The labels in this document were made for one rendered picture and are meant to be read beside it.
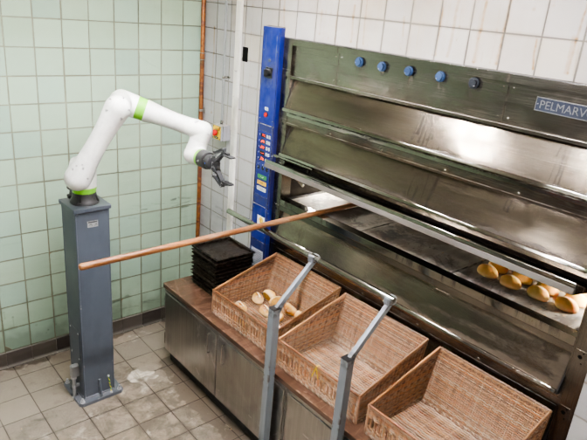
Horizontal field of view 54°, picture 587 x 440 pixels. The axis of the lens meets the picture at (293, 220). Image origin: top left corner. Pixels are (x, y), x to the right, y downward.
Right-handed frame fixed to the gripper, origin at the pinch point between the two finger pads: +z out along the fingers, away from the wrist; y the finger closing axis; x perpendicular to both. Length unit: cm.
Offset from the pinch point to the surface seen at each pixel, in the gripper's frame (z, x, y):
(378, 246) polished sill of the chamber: 53, -55, 32
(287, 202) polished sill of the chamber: -19, -55, 31
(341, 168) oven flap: 22, -54, -1
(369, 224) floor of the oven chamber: 31, -73, 31
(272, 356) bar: 46, 4, 79
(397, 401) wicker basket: 100, -26, 83
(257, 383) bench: 31, -1, 106
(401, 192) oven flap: 63, -54, 0
